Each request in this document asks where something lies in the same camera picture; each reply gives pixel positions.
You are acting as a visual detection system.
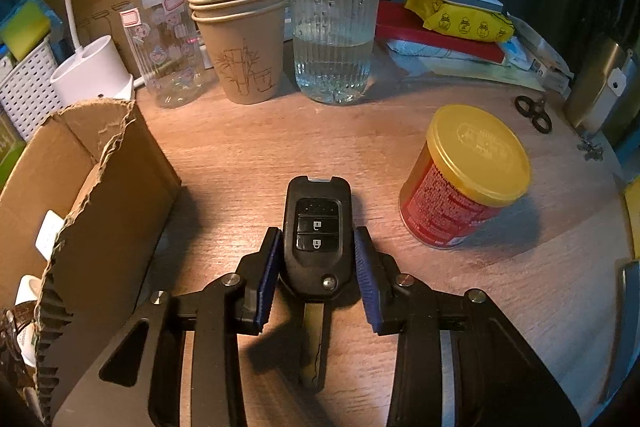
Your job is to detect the torn cardboard box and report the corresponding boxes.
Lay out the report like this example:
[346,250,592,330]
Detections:
[0,99,182,426]

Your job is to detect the black smartphone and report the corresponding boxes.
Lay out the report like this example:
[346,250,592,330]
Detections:
[599,259,640,404]

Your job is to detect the black car key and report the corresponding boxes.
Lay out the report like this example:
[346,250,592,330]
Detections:
[279,175,354,391]

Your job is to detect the steel tumbler with tag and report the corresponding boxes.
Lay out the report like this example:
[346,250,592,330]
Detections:
[564,38,640,138]

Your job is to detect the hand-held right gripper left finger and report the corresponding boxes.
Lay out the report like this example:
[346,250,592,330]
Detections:
[50,227,282,427]

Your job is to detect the blue and white packet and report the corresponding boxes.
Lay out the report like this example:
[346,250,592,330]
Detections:
[499,39,532,71]

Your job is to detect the black scissors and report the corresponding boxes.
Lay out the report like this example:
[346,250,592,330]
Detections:
[514,95,553,134]

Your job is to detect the small metal keys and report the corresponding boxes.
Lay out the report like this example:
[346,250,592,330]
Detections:
[576,136,607,161]

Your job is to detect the red book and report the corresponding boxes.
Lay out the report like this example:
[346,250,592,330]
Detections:
[374,0,506,64]

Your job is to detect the clear bottle with stickers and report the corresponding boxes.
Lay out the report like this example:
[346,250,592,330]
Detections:
[119,0,217,108]

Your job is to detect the yellow green sponge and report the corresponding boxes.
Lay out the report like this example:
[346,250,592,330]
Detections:
[0,4,52,61]

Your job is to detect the white carton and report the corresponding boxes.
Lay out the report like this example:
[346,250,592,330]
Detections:
[514,16,574,96]

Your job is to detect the red can with yellow lid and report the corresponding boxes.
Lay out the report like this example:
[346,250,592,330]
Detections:
[398,104,532,249]

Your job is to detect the white woven basket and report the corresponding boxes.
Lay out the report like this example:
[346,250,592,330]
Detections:
[0,39,64,144]

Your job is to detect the white desk lamp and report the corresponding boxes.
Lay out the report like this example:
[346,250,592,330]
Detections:
[37,0,137,106]

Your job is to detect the green printed box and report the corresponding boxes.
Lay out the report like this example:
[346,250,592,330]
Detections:
[0,111,27,188]

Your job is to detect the yellow wet wipes pack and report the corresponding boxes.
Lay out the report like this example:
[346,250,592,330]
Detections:
[404,0,515,44]

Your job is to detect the black strap wristwatch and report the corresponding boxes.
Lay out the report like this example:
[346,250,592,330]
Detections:
[0,306,32,388]

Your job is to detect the white power adapter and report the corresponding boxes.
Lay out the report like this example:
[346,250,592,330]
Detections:
[17,321,38,369]

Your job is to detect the clear plastic water bottle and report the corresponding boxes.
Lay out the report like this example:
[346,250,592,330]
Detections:
[284,0,389,104]

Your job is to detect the pile of papers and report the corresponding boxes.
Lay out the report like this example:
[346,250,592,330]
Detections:
[389,39,544,91]

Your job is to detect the yellow and white tissue box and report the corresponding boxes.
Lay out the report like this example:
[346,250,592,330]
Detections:
[620,178,640,259]

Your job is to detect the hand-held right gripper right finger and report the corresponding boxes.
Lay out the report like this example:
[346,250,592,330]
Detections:
[353,227,582,427]

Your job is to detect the stack of brown paper cups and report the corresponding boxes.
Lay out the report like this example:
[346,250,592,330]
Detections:
[184,0,289,106]

